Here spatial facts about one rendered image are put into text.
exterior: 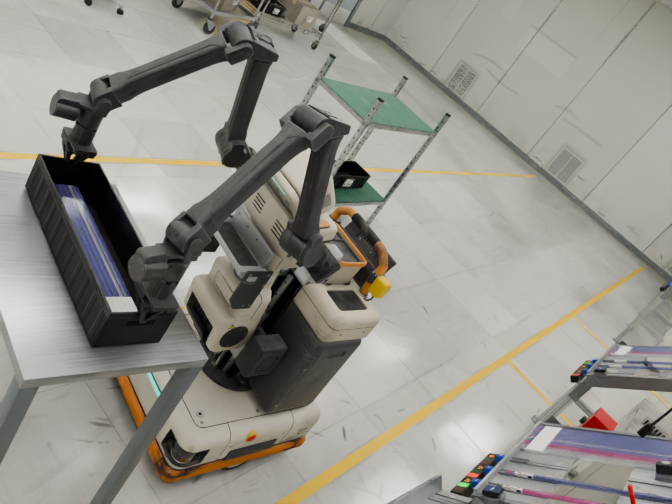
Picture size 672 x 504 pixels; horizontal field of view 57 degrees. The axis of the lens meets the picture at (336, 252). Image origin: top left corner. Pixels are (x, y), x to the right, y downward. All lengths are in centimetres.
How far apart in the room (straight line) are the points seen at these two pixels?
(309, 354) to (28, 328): 98
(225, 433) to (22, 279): 95
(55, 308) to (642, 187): 973
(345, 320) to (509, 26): 971
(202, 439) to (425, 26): 1058
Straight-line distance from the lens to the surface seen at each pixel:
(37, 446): 232
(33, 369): 143
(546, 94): 1104
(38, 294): 158
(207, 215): 133
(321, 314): 208
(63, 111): 174
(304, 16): 821
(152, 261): 132
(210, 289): 208
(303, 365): 217
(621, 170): 1067
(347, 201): 403
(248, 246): 191
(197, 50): 168
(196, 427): 219
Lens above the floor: 187
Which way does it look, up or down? 27 degrees down
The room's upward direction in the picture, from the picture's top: 36 degrees clockwise
